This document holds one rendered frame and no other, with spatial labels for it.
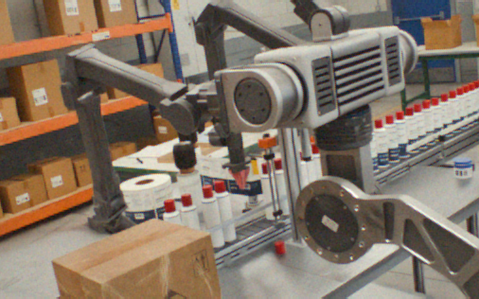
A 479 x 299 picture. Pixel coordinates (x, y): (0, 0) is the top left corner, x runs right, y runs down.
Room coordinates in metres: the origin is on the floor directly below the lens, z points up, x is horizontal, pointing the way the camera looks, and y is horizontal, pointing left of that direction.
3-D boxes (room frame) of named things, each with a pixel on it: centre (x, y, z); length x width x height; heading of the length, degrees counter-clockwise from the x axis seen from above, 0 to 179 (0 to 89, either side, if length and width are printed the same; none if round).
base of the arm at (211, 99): (1.24, 0.03, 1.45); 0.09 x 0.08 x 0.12; 137
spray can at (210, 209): (1.90, 0.14, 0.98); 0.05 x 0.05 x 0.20
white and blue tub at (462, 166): (2.35, -0.85, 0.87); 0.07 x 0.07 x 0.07
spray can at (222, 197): (1.93, 0.10, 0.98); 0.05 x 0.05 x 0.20
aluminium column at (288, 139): (1.95, -0.14, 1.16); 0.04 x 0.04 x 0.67; 40
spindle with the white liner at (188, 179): (2.20, 0.22, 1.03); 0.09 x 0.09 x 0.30
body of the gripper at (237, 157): (2.07, 0.03, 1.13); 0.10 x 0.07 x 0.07; 130
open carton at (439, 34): (7.27, -2.52, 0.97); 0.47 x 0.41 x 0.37; 134
